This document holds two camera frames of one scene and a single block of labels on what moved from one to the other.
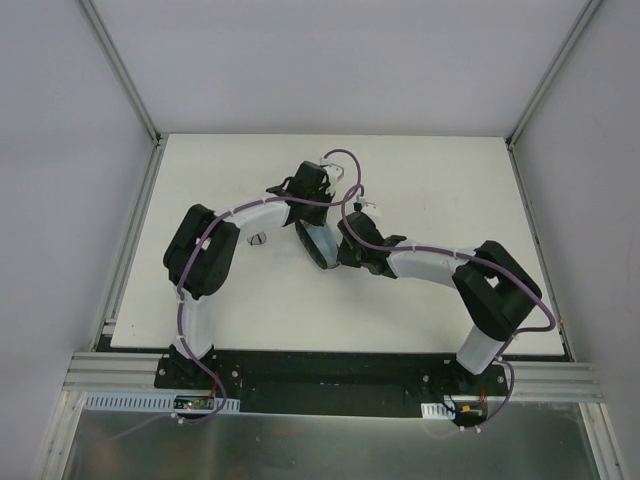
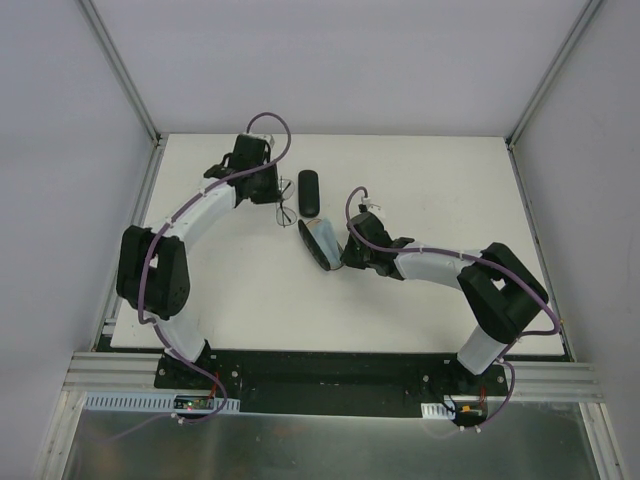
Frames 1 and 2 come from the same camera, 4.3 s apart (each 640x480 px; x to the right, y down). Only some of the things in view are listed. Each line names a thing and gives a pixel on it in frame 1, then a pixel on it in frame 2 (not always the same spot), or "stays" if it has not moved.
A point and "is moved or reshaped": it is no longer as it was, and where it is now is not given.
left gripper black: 310,211 -> 267,186
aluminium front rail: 90,372 stays
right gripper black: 351,246 stays
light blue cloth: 325,241 stays
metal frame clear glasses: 257,239 is moved or reshaped
